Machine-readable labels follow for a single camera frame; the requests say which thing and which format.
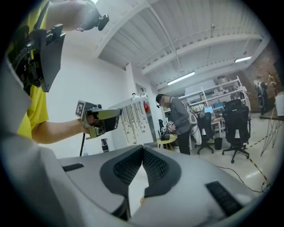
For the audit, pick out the long ceiling light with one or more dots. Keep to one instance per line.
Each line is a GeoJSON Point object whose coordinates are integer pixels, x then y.
{"type": "Point", "coordinates": [180, 78]}

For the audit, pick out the black chest harness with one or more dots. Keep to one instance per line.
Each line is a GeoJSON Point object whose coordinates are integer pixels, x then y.
{"type": "Point", "coordinates": [26, 62]}

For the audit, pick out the black chest-mounted phone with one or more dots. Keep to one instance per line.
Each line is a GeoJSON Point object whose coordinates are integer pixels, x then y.
{"type": "Point", "coordinates": [52, 59]}

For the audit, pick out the round wooden side table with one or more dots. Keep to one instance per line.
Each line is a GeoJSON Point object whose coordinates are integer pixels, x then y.
{"type": "Point", "coordinates": [166, 139]}

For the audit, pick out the black head-worn camera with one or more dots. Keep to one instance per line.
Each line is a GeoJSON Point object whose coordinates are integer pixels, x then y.
{"type": "Point", "coordinates": [102, 21]}

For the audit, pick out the black waste bin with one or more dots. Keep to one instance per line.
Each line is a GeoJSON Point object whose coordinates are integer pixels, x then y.
{"type": "Point", "coordinates": [218, 143]}

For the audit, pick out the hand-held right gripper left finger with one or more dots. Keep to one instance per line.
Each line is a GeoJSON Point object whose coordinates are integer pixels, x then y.
{"type": "Point", "coordinates": [93, 177]}

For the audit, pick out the person's left forearm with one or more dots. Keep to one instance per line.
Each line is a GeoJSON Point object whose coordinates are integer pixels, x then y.
{"type": "Point", "coordinates": [55, 130]}

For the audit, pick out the wooden table with metal legs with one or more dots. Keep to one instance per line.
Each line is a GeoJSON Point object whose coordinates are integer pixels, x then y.
{"type": "Point", "coordinates": [271, 133]}

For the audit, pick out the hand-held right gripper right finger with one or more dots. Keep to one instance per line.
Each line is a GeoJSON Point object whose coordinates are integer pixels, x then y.
{"type": "Point", "coordinates": [195, 184]}

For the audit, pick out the red hanging tag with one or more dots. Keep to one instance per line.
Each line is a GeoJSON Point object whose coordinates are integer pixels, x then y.
{"type": "Point", "coordinates": [145, 106]}

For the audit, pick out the white floor power strip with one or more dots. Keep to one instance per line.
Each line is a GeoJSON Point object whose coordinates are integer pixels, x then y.
{"type": "Point", "coordinates": [265, 186]}

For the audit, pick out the short ceiling light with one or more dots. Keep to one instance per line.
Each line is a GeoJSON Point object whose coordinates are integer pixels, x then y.
{"type": "Point", "coordinates": [243, 59]}

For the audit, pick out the black backpack rig on stand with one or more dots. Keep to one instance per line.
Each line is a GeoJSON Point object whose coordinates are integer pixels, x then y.
{"type": "Point", "coordinates": [260, 93]}

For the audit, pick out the yellow black striped tape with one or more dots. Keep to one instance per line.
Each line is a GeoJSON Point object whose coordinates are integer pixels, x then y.
{"type": "Point", "coordinates": [257, 168]}

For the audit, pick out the black flask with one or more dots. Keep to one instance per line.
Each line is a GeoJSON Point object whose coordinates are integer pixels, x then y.
{"type": "Point", "coordinates": [104, 145]}

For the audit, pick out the white shelf rack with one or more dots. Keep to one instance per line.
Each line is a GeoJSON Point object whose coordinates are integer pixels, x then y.
{"type": "Point", "coordinates": [222, 88]}

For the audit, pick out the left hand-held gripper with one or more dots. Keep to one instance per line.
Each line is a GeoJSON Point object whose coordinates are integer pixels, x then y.
{"type": "Point", "coordinates": [104, 126]}

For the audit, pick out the person's yellow shirt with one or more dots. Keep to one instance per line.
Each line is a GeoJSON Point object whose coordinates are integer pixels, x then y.
{"type": "Point", "coordinates": [37, 106]}

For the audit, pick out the black office chair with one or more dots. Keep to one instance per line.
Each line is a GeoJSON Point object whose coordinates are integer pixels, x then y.
{"type": "Point", "coordinates": [236, 124]}
{"type": "Point", "coordinates": [205, 128]}

